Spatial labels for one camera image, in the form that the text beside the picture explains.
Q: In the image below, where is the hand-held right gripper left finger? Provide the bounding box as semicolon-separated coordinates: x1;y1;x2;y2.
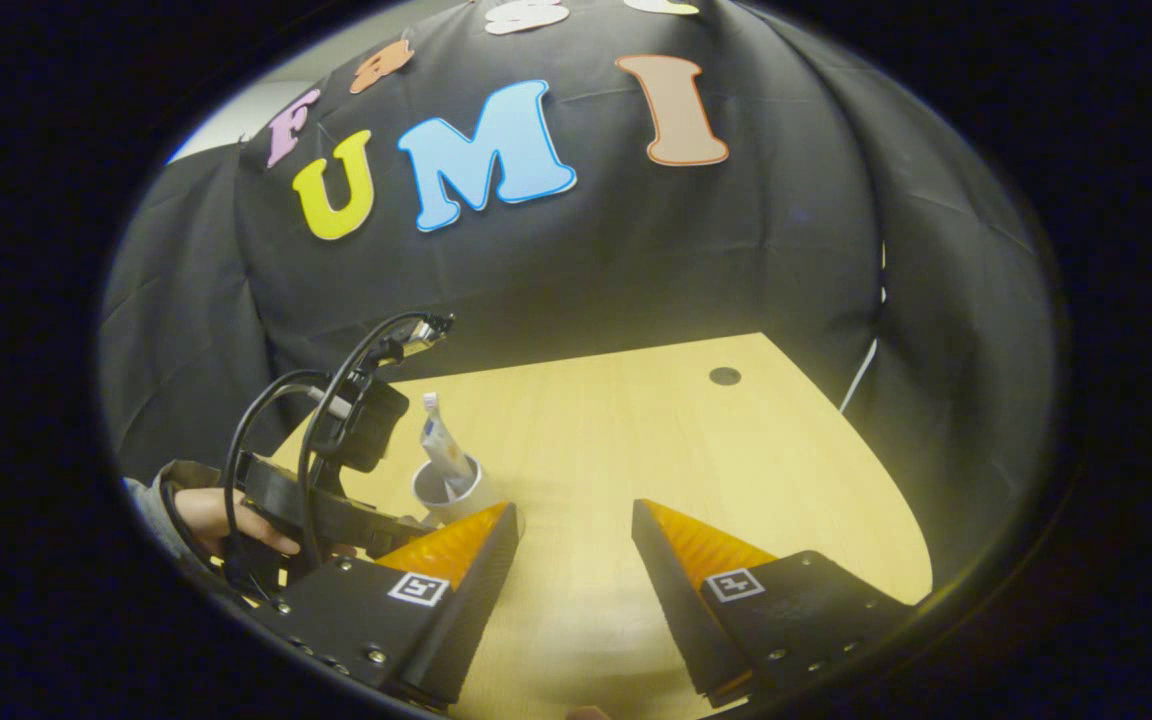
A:
261;500;520;709

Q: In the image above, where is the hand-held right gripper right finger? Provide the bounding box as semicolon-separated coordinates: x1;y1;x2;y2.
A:
631;498;917;709

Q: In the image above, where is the white toothpaste tube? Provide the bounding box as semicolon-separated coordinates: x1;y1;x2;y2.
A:
420;392;477;501

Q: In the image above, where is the white cup with wooden handle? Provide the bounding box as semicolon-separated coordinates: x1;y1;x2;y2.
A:
411;455;487;526

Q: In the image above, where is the light wooden desktop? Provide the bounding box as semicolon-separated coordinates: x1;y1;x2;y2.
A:
271;332;934;720

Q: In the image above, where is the black backdrop cloth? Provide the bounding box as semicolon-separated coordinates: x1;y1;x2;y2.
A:
101;0;1062;591

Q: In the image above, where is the black cable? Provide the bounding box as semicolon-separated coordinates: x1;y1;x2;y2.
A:
296;312;437;571
224;370;332;586

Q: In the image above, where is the white cable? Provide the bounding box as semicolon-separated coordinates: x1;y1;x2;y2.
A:
839;240;887;416

